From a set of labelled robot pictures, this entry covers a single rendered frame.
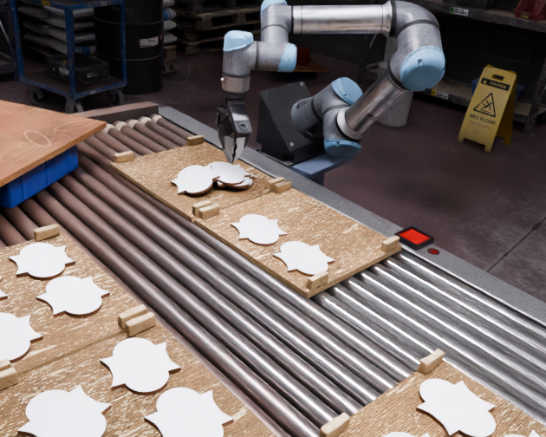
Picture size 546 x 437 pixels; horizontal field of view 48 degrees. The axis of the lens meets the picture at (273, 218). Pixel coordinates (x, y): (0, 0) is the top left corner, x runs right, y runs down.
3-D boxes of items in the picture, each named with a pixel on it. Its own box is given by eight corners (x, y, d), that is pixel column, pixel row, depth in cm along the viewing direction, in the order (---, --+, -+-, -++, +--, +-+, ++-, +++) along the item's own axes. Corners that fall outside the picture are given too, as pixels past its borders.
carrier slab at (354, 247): (289, 191, 184) (289, 185, 183) (401, 250, 159) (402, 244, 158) (194, 224, 162) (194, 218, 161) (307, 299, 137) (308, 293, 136)
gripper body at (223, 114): (238, 124, 181) (242, 83, 175) (249, 135, 174) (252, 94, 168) (213, 126, 178) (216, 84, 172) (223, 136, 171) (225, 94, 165)
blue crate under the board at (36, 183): (-5, 147, 193) (-10, 116, 188) (81, 167, 185) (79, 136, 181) (-86, 185, 167) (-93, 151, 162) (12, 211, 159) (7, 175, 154)
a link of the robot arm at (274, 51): (296, 27, 166) (256, 23, 165) (298, 61, 162) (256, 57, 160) (292, 46, 173) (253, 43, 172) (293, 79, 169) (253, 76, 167)
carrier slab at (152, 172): (203, 145, 209) (203, 140, 208) (287, 190, 184) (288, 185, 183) (110, 167, 187) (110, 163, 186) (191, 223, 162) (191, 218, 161)
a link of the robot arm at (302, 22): (439, -13, 168) (259, -11, 168) (444, 19, 164) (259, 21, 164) (429, 17, 179) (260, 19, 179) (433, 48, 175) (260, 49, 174)
